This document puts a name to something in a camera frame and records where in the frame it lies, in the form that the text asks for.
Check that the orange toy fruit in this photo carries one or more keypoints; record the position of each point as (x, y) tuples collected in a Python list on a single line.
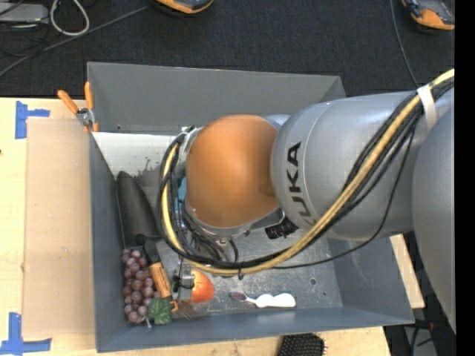
[(204, 287)]

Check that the purple toy grape bunch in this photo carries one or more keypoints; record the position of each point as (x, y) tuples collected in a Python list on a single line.
[(136, 284)]

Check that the white plastic spoon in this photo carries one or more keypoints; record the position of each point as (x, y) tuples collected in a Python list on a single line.
[(276, 300)]

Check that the black bristle brush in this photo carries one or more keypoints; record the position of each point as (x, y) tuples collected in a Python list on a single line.
[(301, 345)]

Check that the brown cardboard board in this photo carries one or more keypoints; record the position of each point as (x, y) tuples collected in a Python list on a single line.
[(55, 217)]

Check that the grey metal bin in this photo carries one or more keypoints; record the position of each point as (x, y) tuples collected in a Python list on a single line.
[(208, 95)]

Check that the black cylinder on white bracket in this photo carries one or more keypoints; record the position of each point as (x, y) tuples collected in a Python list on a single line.
[(279, 230)]

